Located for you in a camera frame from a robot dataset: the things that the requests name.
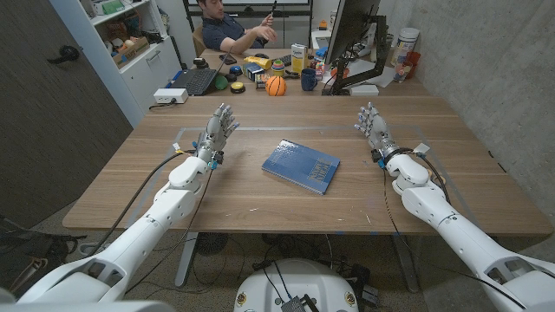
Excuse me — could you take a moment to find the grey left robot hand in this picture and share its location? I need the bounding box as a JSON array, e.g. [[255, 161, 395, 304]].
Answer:
[[194, 102, 240, 165]]

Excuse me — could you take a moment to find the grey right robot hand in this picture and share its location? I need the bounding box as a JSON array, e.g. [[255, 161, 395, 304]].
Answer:
[[354, 101, 402, 164]]

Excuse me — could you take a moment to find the blue book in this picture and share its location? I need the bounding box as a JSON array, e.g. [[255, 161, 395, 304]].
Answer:
[[261, 139, 342, 196]]

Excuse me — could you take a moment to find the flat white box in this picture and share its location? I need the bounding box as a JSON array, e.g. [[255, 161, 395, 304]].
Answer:
[[349, 84, 381, 97]]

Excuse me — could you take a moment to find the black laptop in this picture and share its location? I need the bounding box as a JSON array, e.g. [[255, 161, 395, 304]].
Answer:
[[171, 45, 235, 97]]

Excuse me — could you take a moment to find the white power box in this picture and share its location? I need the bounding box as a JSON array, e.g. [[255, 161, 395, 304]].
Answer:
[[153, 88, 190, 105]]

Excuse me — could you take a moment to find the blue box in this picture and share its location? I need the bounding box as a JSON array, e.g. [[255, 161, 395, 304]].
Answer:
[[242, 62, 265, 82]]

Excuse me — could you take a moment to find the small orange basketball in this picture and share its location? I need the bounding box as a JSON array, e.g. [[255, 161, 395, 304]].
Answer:
[[264, 75, 288, 97]]

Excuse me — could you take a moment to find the yellow snack bag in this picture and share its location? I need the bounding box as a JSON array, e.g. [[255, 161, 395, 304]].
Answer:
[[243, 55, 273, 71]]

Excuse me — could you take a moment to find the dark blue mug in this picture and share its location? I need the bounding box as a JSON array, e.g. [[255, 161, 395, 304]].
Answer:
[[300, 68, 318, 92]]

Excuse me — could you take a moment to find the white canister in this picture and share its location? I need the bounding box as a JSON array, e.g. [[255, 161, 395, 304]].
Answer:
[[390, 27, 421, 67]]

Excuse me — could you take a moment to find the person in dark shirt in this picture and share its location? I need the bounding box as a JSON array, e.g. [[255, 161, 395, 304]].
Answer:
[[195, 0, 279, 55]]

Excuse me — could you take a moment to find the yellow and white carton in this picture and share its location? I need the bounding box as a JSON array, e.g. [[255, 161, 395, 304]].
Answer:
[[291, 42, 309, 74]]

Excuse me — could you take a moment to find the black computer monitor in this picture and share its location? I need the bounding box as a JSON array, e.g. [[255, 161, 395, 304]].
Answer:
[[324, 0, 382, 66]]

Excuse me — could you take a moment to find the black floor fan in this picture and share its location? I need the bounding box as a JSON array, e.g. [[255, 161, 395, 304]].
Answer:
[[194, 232, 230, 257]]

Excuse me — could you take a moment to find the white shelf cabinet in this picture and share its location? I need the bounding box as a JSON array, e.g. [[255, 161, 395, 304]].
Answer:
[[48, 0, 183, 129]]

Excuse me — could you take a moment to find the cardboard box with items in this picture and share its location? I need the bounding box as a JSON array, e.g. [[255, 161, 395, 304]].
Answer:
[[111, 36, 151, 69]]

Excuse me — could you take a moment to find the dark wooden door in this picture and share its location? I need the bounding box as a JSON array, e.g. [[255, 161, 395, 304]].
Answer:
[[0, 0, 134, 230]]

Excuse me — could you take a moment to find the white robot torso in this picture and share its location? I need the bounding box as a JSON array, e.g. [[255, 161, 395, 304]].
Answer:
[[233, 258, 360, 312]]

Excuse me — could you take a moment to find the white sneaker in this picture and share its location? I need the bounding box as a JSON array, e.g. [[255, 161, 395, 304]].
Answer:
[[77, 242, 108, 257]]

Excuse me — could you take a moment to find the black backpack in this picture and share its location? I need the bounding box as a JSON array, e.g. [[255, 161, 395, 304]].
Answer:
[[0, 215, 88, 300]]

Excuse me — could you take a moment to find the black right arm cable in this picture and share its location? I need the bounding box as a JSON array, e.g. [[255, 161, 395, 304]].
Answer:
[[392, 146, 452, 205]]

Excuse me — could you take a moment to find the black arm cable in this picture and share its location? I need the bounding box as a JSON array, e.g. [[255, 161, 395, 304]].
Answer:
[[88, 149, 197, 257], [392, 146, 452, 205]]

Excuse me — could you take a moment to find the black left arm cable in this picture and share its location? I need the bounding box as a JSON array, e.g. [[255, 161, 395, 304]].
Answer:
[[88, 149, 197, 257]]

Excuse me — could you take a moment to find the black door handle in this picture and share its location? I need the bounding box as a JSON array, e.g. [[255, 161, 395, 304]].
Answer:
[[46, 44, 81, 65]]

